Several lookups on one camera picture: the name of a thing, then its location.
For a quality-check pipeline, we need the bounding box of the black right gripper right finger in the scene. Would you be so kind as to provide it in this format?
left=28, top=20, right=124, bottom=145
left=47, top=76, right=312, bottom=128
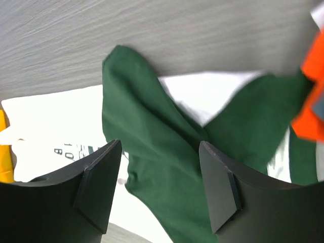
left=199, top=141, right=323, bottom=242

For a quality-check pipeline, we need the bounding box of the white and green t-shirt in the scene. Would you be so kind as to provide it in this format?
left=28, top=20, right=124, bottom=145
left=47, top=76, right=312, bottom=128
left=1, top=45, right=323, bottom=242

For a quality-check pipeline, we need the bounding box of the blue-grey folded t-shirt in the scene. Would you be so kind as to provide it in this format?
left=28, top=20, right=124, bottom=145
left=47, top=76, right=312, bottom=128
left=312, top=95, right=324, bottom=122

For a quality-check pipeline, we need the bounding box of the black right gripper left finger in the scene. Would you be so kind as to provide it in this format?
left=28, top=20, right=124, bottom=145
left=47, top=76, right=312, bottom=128
left=1, top=140, right=122, bottom=243

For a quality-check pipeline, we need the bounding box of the yellow plastic bin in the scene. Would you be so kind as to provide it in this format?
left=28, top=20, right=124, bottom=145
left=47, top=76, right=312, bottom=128
left=0, top=110, right=15, bottom=184

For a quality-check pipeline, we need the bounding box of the orange folded t-shirt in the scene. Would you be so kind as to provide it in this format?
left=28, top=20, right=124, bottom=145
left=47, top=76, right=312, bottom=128
left=292, top=30, right=323, bottom=142

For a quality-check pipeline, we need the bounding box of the white printed folded t-shirt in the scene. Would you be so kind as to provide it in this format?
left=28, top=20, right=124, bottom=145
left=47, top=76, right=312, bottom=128
left=310, top=2, right=324, bottom=28

